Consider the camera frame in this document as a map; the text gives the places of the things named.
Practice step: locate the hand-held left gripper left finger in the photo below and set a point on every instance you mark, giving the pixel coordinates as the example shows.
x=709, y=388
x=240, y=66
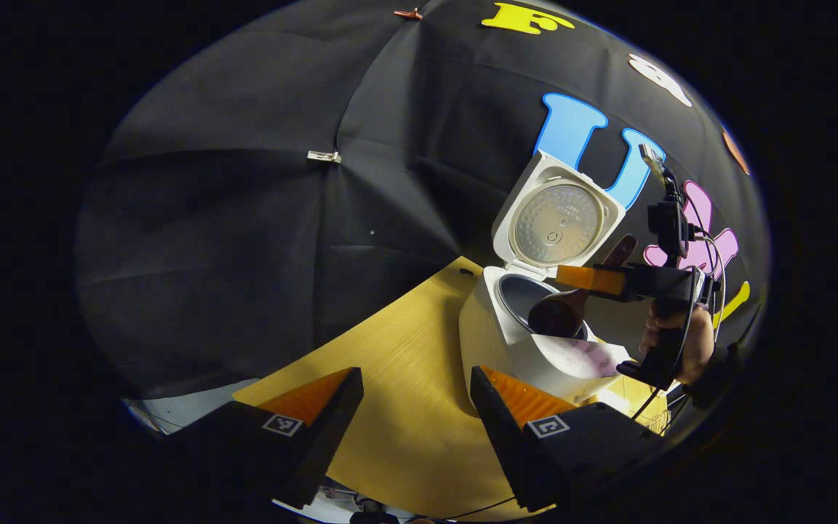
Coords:
x=332, y=422

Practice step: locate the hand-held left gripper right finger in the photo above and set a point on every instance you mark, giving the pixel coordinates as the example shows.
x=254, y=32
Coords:
x=499, y=422

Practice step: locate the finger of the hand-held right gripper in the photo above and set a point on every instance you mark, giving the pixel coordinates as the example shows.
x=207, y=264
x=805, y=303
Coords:
x=590, y=280

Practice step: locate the wooden spoon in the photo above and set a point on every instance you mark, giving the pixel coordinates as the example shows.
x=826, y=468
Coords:
x=557, y=316

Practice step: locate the white rice cooker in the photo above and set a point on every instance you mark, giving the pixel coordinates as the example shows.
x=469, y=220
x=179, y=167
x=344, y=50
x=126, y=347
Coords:
x=535, y=364

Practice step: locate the clear plastic container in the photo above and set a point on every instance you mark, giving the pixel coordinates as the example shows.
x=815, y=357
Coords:
x=630, y=393

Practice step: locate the black backdrop cloth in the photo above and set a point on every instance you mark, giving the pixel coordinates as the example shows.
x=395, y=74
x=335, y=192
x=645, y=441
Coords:
x=244, y=255

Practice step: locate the white cloth clip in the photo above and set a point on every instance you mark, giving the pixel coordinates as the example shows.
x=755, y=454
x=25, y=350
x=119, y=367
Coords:
x=323, y=156

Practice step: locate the copper cloth clip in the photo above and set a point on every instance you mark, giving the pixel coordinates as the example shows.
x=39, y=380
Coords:
x=408, y=14

